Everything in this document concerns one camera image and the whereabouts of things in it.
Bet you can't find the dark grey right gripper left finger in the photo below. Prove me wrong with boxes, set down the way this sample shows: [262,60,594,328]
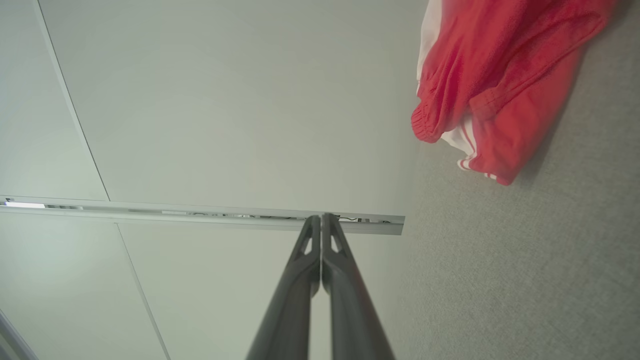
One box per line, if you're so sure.
[245,215,322,360]

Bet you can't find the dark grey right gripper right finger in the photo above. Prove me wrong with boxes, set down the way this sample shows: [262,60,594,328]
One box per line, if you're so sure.
[321,213,397,360]

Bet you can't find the red shorts with white stripe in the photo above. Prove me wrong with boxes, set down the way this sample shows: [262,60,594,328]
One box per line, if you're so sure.
[411,0,618,144]

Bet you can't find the grey fabric sofa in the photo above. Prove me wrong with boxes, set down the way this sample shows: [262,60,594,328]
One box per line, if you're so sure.
[392,0,640,360]

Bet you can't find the grey metal partition post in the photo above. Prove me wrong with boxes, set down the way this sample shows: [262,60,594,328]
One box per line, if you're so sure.
[0,195,406,236]

